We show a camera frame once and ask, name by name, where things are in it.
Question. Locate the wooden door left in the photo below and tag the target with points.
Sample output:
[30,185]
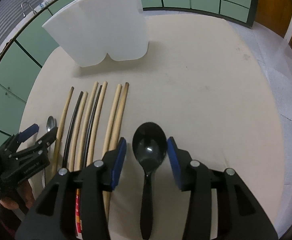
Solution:
[278,12]

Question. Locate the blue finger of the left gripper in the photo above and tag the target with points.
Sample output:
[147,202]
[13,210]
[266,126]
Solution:
[44,141]
[22,137]

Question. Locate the left hand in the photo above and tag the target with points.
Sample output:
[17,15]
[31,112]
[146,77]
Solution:
[24,191]

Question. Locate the green lower kitchen cabinets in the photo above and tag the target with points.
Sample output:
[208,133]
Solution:
[25,54]

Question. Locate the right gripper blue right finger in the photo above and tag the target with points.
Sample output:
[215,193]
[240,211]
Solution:
[180,162]

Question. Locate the kitchen faucet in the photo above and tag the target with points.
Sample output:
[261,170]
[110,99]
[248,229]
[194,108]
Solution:
[24,7]

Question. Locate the black plastic spoon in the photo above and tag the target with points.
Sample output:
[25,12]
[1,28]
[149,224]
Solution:
[149,146]

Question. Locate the bamboo chopstick dark tip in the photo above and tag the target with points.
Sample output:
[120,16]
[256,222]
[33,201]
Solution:
[118,117]

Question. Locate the metal spoon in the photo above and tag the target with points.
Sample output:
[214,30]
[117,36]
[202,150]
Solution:
[51,123]

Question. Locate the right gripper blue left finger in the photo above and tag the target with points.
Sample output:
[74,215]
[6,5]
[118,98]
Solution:
[113,163]

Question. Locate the white plastic utensil holder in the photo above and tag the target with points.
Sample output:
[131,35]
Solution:
[90,30]

